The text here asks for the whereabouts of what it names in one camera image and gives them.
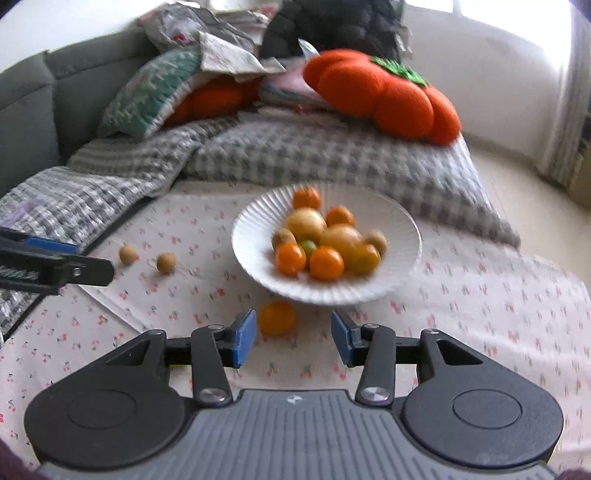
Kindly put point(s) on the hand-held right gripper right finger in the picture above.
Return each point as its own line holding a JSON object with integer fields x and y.
{"x": 344, "y": 339}

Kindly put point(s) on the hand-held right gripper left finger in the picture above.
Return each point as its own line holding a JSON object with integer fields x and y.
{"x": 242, "y": 339}

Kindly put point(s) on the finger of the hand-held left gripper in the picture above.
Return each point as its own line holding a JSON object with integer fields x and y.
{"x": 46, "y": 272}
{"x": 51, "y": 245}

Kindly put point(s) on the small orange tangerine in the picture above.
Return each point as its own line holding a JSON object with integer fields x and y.
{"x": 277, "y": 318}
{"x": 291, "y": 258}
{"x": 326, "y": 263}
{"x": 307, "y": 198}
{"x": 340, "y": 216}

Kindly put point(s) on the small brown kiwi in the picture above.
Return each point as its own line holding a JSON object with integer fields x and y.
{"x": 283, "y": 237}
{"x": 376, "y": 241}
{"x": 128, "y": 254}
{"x": 166, "y": 263}

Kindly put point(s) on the green yellow tangerine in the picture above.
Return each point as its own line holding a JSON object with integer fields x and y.
{"x": 367, "y": 261}

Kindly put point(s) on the white ribbed plate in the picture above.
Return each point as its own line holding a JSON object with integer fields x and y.
{"x": 392, "y": 272}

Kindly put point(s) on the round yellow pear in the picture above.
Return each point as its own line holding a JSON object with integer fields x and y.
{"x": 304, "y": 224}
{"x": 341, "y": 240}

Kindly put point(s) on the green lime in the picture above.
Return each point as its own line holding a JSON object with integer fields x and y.
{"x": 308, "y": 246}

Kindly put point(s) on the cherry print cloth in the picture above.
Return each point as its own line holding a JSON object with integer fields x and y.
{"x": 461, "y": 300}

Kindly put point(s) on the green sofa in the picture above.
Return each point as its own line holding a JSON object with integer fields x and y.
{"x": 27, "y": 115}

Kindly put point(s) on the green patterned cushion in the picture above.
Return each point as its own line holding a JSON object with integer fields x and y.
{"x": 147, "y": 97}

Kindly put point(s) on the grey checkered blanket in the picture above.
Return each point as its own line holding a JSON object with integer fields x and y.
{"x": 277, "y": 157}

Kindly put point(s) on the maroon clothing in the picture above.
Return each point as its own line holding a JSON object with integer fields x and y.
{"x": 14, "y": 464}

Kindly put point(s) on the plain orange cushion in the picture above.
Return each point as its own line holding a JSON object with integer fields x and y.
{"x": 212, "y": 101}

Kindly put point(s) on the orange pumpkin plush cushion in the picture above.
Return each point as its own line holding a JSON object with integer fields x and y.
{"x": 388, "y": 97}

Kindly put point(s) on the folded pink fabric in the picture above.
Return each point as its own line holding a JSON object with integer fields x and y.
{"x": 286, "y": 92}

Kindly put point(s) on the floral quilted fabric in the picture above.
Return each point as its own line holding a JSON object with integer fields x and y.
{"x": 217, "y": 46}

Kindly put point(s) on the dark clothing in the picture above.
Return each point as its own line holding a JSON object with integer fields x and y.
{"x": 332, "y": 27}

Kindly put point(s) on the pale curtain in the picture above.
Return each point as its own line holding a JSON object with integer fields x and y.
{"x": 572, "y": 115}

